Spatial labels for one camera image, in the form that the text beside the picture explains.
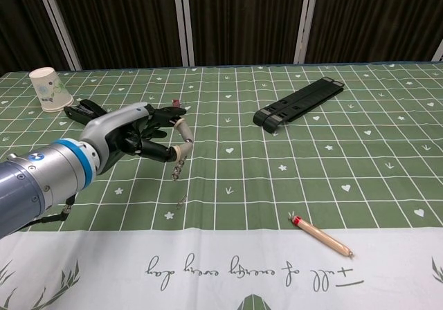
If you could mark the black stapler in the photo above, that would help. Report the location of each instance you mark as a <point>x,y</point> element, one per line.
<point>80,111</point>

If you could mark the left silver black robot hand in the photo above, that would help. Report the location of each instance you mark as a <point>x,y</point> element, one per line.
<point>110,126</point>

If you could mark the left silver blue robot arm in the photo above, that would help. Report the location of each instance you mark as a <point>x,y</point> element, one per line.
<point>34,182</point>

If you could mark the white partition frame post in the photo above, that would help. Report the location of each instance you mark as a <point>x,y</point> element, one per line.
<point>183,21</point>
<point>59,23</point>
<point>306,19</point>
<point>440,52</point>

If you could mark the black folding stand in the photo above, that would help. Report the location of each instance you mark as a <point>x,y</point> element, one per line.
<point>297,104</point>

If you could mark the small red binder clip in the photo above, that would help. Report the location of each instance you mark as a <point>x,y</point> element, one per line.
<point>176,102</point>

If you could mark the silver paper clip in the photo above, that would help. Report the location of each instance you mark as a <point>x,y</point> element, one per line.
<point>181,201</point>

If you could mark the green checked tablecloth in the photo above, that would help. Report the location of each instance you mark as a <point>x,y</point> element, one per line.
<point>263,178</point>

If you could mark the small pencil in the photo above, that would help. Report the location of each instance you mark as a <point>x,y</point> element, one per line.
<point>320,235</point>

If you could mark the white paper cup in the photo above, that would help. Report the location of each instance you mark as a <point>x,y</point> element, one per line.
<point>50,90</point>

